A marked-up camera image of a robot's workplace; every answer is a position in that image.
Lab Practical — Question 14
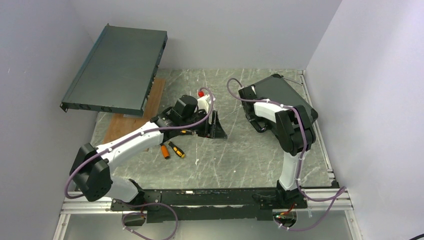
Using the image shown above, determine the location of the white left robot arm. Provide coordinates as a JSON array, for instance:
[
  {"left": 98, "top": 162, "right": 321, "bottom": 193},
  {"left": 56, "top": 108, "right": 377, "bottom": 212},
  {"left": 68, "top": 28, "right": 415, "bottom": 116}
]
[{"left": 70, "top": 94, "right": 227, "bottom": 210}]

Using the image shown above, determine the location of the dark grey rack server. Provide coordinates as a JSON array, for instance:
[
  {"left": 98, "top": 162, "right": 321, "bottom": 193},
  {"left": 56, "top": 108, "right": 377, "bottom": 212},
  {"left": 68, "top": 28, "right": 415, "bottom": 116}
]
[{"left": 60, "top": 24, "right": 168, "bottom": 116}]

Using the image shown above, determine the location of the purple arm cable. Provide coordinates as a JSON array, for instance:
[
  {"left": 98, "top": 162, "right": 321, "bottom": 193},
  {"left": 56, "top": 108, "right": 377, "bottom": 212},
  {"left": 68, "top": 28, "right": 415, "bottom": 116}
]
[
  {"left": 64, "top": 87, "right": 216, "bottom": 200},
  {"left": 226, "top": 78, "right": 347, "bottom": 232}
]

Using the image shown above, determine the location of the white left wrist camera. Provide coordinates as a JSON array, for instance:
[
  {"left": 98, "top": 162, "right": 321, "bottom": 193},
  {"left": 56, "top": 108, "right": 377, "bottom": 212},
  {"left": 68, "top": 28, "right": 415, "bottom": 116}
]
[{"left": 197, "top": 92, "right": 216, "bottom": 114}]

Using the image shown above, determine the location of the small black screwdriver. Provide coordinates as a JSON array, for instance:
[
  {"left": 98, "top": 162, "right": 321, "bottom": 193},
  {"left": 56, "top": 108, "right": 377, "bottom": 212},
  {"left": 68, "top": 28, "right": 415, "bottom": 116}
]
[{"left": 180, "top": 130, "right": 194, "bottom": 135}]

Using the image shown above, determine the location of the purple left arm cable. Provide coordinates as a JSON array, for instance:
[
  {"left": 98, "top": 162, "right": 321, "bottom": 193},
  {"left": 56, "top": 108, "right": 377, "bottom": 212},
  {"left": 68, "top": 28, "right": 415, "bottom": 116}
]
[{"left": 64, "top": 87, "right": 216, "bottom": 200}]

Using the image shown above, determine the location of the black poker set case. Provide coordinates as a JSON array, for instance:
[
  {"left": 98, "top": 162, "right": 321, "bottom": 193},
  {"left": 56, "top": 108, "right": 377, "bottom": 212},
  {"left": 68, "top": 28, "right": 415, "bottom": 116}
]
[{"left": 238, "top": 73, "right": 319, "bottom": 135}]

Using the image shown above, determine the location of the orange black screwdriver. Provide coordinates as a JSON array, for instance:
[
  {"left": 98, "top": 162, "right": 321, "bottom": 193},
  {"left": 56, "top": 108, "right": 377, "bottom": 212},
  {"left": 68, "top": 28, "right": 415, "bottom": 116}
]
[{"left": 168, "top": 141, "right": 185, "bottom": 158}]

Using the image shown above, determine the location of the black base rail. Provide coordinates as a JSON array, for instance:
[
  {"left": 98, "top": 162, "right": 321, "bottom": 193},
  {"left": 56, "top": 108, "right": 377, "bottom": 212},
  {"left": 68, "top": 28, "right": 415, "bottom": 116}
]
[{"left": 111, "top": 187, "right": 308, "bottom": 223}]

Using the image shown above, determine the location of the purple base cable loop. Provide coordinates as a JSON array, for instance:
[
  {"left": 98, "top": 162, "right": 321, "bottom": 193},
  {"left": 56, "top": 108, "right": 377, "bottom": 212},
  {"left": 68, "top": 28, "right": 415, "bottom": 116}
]
[{"left": 121, "top": 202, "right": 180, "bottom": 240}]

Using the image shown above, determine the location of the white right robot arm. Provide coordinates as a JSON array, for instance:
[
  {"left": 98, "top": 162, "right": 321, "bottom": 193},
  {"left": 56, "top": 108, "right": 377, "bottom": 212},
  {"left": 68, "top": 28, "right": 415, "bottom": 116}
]
[{"left": 238, "top": 86, "right": 316, "bottom": 208}]

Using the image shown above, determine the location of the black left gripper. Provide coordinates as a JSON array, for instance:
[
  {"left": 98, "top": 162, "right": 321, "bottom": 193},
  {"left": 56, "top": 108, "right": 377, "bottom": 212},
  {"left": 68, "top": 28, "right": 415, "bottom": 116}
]
[{"left": 181, "top": 110, "right": 228, "bottom": 139}]

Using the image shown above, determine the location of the brown wooden board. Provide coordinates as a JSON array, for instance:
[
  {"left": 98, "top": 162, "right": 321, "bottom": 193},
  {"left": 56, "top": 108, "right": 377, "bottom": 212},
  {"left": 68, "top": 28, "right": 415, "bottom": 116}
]
[{"left": 102, "top": 78, "right": 166, "bottom": 144}]

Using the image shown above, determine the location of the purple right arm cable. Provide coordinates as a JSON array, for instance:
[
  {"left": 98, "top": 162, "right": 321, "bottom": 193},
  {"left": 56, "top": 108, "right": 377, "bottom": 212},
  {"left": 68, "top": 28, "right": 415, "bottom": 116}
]
[{"left": 226, "top": 78, "right": 347, "bottom": 232}]

